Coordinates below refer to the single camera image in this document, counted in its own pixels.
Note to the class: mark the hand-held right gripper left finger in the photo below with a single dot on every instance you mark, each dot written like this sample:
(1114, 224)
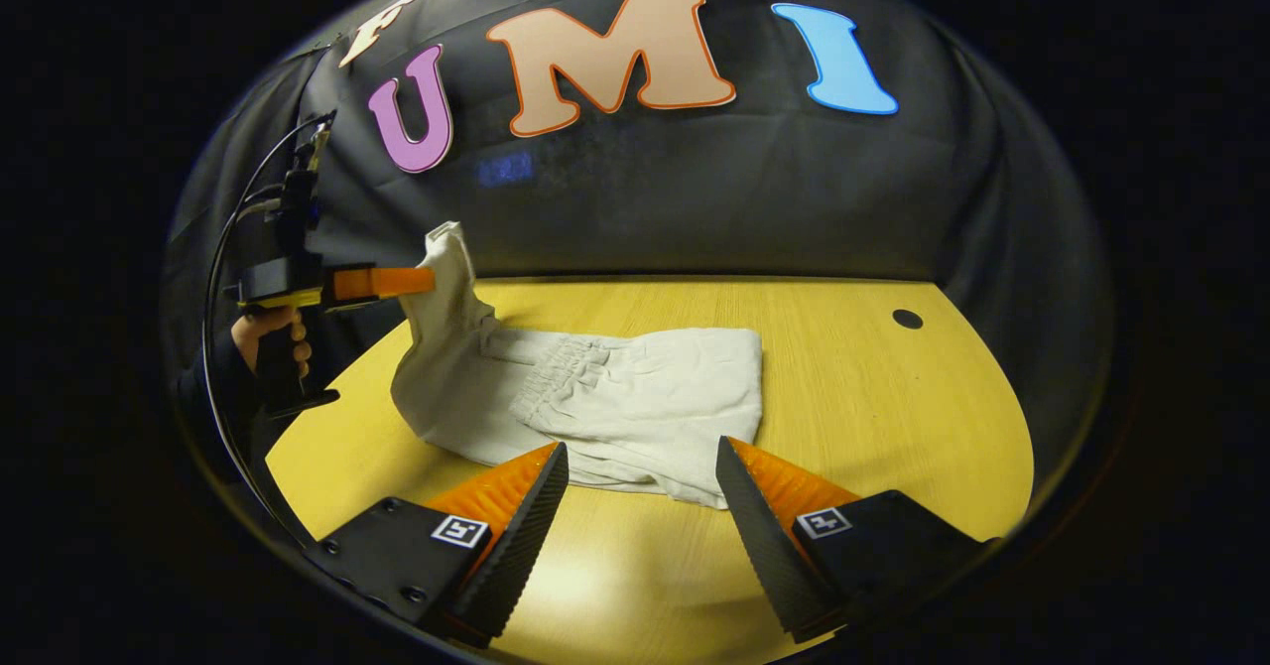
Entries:
(521, 546)

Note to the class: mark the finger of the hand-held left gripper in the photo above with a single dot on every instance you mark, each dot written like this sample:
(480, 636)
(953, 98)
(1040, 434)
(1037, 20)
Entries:
(387, 282)

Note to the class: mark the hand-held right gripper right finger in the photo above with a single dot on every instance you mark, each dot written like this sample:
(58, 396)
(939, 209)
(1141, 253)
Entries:
(769, 556)

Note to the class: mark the black backdrop cloth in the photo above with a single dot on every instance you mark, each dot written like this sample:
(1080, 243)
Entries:
(744, 189)

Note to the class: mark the white jeans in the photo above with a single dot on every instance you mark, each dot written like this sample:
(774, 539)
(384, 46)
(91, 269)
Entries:
(645, 387)

